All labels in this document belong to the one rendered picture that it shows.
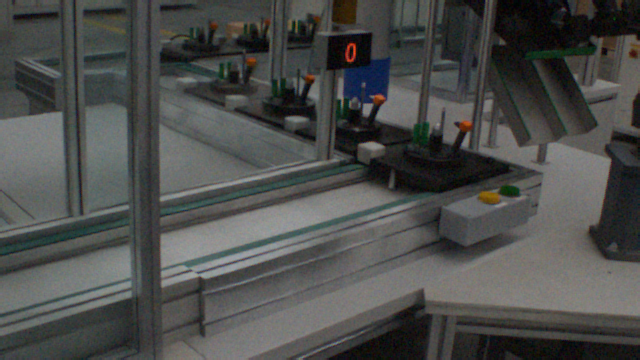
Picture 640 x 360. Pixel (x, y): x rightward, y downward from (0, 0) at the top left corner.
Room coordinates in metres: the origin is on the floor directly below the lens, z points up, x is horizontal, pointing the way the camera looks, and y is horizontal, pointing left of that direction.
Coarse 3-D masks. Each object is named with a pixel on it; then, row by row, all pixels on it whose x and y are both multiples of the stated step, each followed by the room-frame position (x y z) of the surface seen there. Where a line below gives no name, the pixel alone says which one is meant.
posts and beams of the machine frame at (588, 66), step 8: (592, 8) 3.13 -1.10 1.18; (592, 16) 3.13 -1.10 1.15; (592, 40) 3.12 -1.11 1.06; (584, 56) 3.14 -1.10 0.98; (592, 56) 3.11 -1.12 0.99; (584, 64) 3.13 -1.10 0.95; (592, 64) 3.11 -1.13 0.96; (584, 72) 3.13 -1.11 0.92; (592, 72) 3.13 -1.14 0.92; (584, 80) 3.13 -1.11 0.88; (592, 80) 3.13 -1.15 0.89
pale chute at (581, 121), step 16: (544, 64) 1.97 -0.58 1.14; (560, 64) 1.96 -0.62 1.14; (544, 80) 1.92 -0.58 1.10; (560, 80) 1.95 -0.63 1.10; (576, 80) 1.92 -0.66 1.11; (560, 96) 1.91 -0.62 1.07; (576, 96) 1.90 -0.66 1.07; (560, 112) 1.87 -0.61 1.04; (576, 112) 1.90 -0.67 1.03; (592, 112) 1.86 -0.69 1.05; (576, 128) 1.85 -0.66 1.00; (592, 128) 1.85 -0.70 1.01
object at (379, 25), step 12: (360, 0) 2.56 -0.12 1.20; (372, 0) 2.55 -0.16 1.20; (384, 0) 2.56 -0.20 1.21; (360, 12) 2.56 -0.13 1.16; (372, 12) 2.55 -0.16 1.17; (384, 12) 2.56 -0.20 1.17; (372, 24) 2.55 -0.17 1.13; (384, 24) 2.56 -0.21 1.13; (372, 36) 2.55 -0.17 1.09; (384, 36) 2.56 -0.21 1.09; (372, 48) 2.55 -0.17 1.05; (384, 48) 2.57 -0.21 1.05
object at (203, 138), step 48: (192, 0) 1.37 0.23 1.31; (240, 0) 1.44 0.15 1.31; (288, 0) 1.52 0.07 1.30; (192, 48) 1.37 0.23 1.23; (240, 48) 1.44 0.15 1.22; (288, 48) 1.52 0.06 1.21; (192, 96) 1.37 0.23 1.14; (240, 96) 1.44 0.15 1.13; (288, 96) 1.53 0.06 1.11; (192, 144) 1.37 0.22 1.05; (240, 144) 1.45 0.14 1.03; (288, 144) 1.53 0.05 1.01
